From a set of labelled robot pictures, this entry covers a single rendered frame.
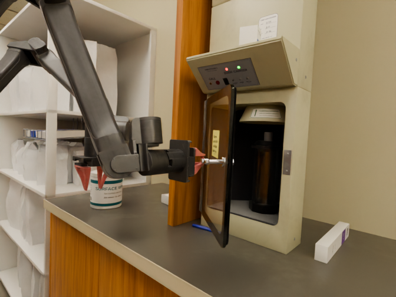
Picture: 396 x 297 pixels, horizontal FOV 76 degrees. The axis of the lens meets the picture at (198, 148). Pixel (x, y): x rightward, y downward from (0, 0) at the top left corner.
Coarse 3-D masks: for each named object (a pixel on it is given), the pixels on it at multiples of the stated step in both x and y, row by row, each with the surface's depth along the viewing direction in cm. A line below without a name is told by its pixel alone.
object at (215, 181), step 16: (224, 96) 65; (208, 112) 84; (224, 112) 65; (208, 128) 83; (224, 128) 64; (208, 144) 82; (224, 144) 63; (224, 160) 63; (208, 176) 80; (224, 176) 62; (208, 192) 79; (224, 192) 62; (208, 208) 79; (224, 208) 61; (208, 224) 78; (224, 224) 61; (224, 240) 61
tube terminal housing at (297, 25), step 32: (256, 0) 77; (288, 0) 71; (224, 32) 85; (288, 32) 71; (256, 96) 78; (288, 96) 71; (288, 128) 71; (288, 192) 71; (256, 224) 78; (288, 224) 71
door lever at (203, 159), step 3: (198, 156) 71; (201, 156) 68; (198, 159) 71; (201, 159) 66; (204, 159) 63; (207, 159) 63; (210, 159) 64; (213, 159) 64; (216, 159) 64; (219, 159) 64; (222, 159) 64; (201, 162) 66; (204, 162) 63; (207, 162) 63; (210, 162) 63; (213, 162) 64; (216, 162) 64; (219, 162) 64; (222, 162) 63; (222, 165) 64
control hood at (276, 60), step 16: (240, 48) 68; (256, 48) 66; (272, 48) 63; (288, 48) 63; (192, 64) 81; (208, 64) 78; (256, 64) 69; (272, 64) 67; (288, 64) 65; (272, 80) 70; (288, 80) 68
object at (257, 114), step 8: (264, 104) 80; (248, 112) 83; (256, 112) 80; (264, 112) 79; (272, 112) 79; (280, 112) 80; (240, 120) 85; (248, 120) 81; (256, 120) 79; (264, 120) 78; (272, 120) 78; (280, 120) 78
